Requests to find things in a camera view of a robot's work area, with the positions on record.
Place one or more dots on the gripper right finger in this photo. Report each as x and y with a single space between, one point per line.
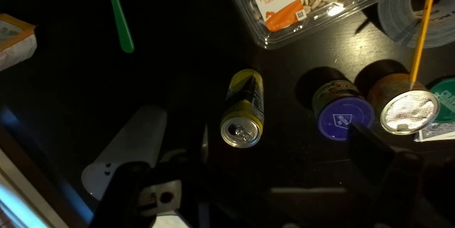
394 178

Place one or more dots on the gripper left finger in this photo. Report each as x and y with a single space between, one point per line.
124 199

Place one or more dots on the brown can with silver top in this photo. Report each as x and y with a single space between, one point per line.
405 109

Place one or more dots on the can with purple lid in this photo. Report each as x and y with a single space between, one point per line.
341 117

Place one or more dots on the yellow drink can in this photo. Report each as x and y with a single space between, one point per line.
245 110

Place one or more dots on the white plastic cup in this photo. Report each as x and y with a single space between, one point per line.
135 139

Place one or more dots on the white printed card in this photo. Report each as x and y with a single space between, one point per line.
437 131

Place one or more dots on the green lidded jar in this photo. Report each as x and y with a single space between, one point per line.
446 96

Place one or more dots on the yellow pencil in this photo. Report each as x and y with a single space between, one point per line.
423 28

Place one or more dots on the roll of grey tape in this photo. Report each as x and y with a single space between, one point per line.
398 18

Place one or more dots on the green plastic spoon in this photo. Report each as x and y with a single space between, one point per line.
119 18

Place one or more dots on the white packet with orange edge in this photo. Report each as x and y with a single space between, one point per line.
14 43

